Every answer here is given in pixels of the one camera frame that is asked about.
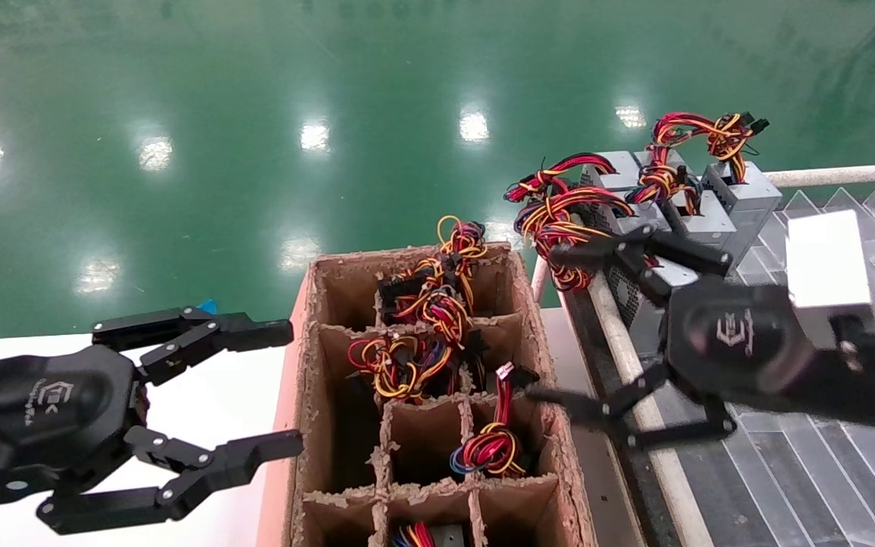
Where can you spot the clear acrylic divided tray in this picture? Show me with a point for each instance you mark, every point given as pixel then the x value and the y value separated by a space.
pixel 825 486

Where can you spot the beige pipe rack frame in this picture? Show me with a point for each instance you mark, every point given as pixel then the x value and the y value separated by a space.
pixel 825 176

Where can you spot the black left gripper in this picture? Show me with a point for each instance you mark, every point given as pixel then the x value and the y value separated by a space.
pixel 35 418

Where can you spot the divided brown cardboard box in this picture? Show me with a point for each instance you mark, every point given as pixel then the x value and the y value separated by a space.
pixel 346 296

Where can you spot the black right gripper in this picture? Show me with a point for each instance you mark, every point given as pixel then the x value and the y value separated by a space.
pixel 741 342

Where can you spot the small blue floor scrap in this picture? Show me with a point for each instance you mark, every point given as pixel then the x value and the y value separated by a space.
pixel 208 305

